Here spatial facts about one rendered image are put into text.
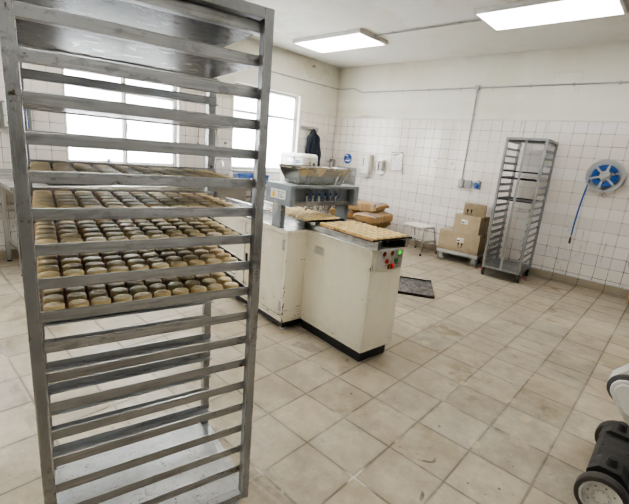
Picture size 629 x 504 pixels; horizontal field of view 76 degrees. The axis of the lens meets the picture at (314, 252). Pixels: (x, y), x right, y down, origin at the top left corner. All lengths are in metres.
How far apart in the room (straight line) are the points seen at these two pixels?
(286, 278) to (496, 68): 4.77
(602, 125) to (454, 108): 1.98
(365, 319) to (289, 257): 0.77
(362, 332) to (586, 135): 4.40
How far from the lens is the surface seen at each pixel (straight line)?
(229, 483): 1.85
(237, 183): 1.29
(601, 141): 6.32
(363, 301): 2.79
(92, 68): 1.19
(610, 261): 6.34
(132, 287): 1.40
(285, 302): 3.22
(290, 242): 3.08
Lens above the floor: 1.44
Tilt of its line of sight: 14 degrees down
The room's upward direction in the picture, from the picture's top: 5 degrees clockwise
